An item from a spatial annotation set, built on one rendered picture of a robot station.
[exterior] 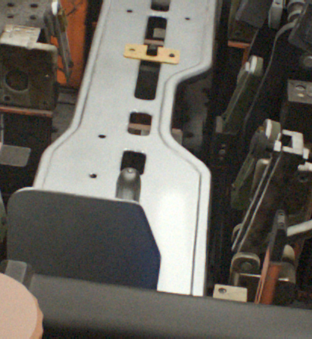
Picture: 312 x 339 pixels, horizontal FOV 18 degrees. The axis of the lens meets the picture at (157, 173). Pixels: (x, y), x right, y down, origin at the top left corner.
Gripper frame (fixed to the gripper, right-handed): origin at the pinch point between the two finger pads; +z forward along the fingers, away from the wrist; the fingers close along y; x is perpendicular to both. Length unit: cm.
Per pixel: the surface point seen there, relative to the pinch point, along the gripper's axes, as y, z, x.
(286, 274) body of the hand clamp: -0.4, 23.6, -15.1
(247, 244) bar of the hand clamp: 1.2, 22.0, -9.5
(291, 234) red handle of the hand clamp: -0.5, 19.1, -13.1
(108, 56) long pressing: 52, 13, -13
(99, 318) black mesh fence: -51, 12, 40
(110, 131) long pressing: 35.3, 21.1, -8.9
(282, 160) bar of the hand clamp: -2.9, 11.7, -5.4
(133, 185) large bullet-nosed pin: 20.0, 23.8, -5.7
